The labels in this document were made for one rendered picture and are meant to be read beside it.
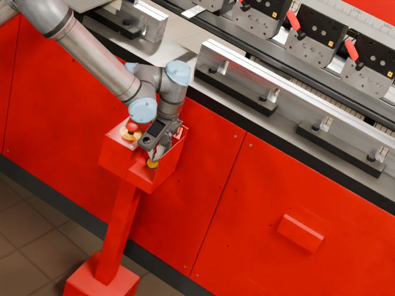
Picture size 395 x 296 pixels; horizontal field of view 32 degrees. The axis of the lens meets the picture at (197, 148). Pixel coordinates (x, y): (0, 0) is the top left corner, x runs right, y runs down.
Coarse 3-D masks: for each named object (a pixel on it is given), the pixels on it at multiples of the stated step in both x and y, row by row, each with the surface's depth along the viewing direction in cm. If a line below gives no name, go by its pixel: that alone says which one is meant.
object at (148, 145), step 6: (156, 120) 204; (162, 120) 204; (168, 120) 204; (150, 126) 203; (156, 126) 203; (162, 126) 203; (168, 126) 204; (144, 132) 203; (150, 132) 203; (156, 132) 203; (162, 132) 203; (144, 138) 202; (150, 138) 202; (156, 138) 202; (138, 144) 202; (144, 144) 201; (150, 144) 201; (150, 150) 202
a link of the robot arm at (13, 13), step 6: (0, 0) 174; (6, 0) 174; (12, 0) 172; (0, 6) 175; (6, 6) 175; (12, 6) 175; (0, 12) 176; (6, 12) 176; (12, 12) 176; (18, 12) 177; (0, 18) 177; (6, 18) 177; (12, 18) 179; (0, 24) 179
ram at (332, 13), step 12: (300, 0) 209; (312, 0) 207; (348, 0) 201; (360, 0) 199; (372, 0) 198; (384, 0) 196; (324, 12) 206; (336, 12) 205; (372, 12) 199; (384, 12) 197; (348, 24) 204; (360, 24) 202; (372, 36) 202; (384, 36) 200
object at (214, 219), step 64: (0, 64) 271; (64, 64) 254; (0, 128) 287; (64, 128) 268; (192, 128) 236; (64, 192) 283; (192, 192) 248; (256, 192) 233; (320, 192) 220; (128, 256) 280; (192, 256) 261; (256, 256) 245; (320, 256) 231; (384, 256) 218
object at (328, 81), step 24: (168, 0) 264; (216, 24) 258; (240, 48) 258; (264, 48) 252; (288, 72) 251; (312, 72) 246; (336, 72) 242; (336, 96) 246; (360, 96) 241; (384, 96) 237; (384, 120) 240
